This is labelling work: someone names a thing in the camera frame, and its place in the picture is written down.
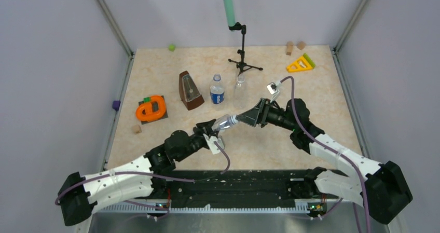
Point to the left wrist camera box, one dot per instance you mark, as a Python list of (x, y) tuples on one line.
[(215, 144)]

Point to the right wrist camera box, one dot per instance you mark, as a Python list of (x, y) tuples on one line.
[(274, 88)]

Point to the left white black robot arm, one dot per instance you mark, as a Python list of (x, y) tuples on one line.
[(80, 196)]

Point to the small wooden cube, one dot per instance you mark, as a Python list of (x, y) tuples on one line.
[(136, 129)]

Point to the white cap red mark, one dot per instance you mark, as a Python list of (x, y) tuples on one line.
[(234, 120)]

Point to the white slotted cable duct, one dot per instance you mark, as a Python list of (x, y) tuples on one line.
[(152, 207)]

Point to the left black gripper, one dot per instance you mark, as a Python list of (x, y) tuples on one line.
[(205, 127)]

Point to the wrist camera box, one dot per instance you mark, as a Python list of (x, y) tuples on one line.
[(215, 144), (274, 88)]

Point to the clear bottle red label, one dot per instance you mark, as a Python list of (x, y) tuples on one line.
[(222, 123)]

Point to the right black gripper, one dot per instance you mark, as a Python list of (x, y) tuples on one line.
[(265, 104)]

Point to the purple block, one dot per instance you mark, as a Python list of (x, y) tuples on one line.
[(116, 105)]

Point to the tall wooden block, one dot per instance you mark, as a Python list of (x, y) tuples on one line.
[(289, 48)]

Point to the clear Pepsi plastic bottle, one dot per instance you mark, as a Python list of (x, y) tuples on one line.
[(217, 90)]

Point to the clear bottle white cap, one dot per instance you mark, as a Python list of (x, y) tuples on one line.
[(240, 92)]

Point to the mint green microphone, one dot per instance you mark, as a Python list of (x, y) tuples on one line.
[(230, 12)]

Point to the green cylinder stick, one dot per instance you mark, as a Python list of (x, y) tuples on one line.
[(309, 60)]

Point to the brown wooden metronome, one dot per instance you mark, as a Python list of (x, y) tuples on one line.
[(189, 93)]

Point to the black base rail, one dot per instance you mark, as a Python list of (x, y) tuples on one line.
[(237, 189)]

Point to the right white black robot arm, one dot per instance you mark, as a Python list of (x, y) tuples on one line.
[(381, 188)]

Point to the black tripod stand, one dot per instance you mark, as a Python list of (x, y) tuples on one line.
[(241, 65)]

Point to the yellow plastic toy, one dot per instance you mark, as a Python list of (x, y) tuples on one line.
[(299, 65)]

